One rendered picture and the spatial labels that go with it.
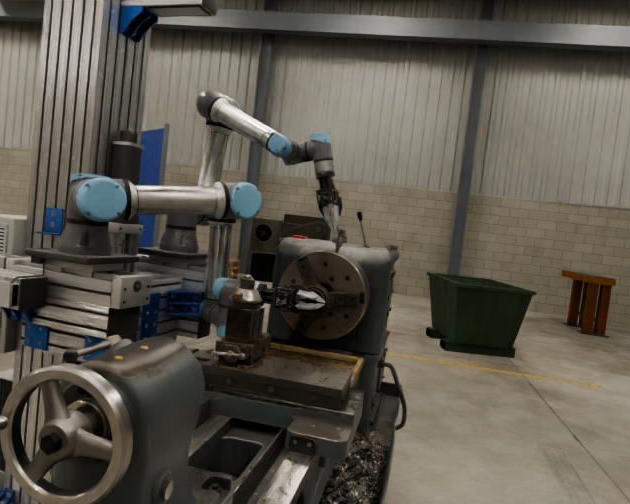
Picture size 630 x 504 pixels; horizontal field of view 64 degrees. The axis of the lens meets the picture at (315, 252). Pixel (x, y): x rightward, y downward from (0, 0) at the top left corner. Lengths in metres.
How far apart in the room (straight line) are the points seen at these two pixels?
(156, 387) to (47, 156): 1.43
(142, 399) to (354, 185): 11.27
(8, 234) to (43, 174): 0.24
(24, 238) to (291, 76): 10.94
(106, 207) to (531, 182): 11.09
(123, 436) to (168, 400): 0.10
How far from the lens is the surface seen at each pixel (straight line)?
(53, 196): 1.93
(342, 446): 1.08
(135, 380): 0.61
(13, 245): 1.99
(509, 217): 11.89
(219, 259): 1.74
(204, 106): 2.01
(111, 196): 1.46
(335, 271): 1.75
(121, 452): 0.56
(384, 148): 11.87
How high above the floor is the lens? 1.32
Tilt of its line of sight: 3 degrees down
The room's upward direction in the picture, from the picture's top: 7 degrees clockwise
